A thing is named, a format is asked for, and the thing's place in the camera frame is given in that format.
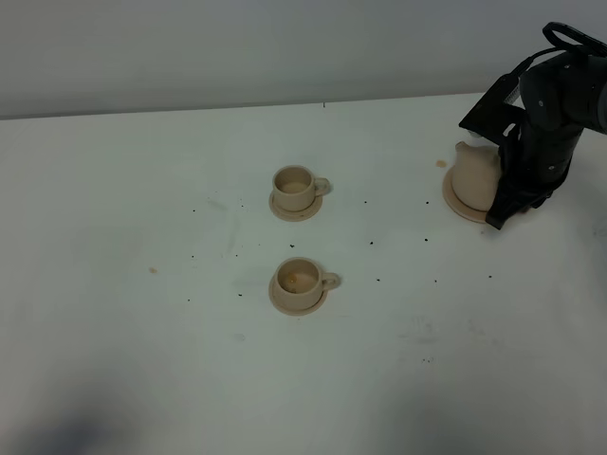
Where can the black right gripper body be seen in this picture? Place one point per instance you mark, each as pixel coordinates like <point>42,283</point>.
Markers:
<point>562,97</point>

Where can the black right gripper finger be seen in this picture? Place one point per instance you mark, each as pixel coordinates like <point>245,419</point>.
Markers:
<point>513,156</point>
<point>510,201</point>

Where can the beige ceramic teapot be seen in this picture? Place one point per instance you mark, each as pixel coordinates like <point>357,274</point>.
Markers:
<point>476,173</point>

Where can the beige teapot saucer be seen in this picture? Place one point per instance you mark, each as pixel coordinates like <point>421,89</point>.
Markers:
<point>456,205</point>

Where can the far beige teacup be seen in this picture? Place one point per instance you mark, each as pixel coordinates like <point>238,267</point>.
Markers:
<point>295,188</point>

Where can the beige teacup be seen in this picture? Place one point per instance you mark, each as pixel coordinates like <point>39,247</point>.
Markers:
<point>295,188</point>
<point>303,280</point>

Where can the near beige teacup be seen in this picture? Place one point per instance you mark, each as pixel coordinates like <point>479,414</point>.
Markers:
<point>303,280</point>

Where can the near beige saucer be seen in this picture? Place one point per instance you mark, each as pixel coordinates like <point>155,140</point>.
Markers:
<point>284,306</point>

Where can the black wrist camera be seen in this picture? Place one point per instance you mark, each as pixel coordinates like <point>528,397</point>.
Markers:
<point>493,114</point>

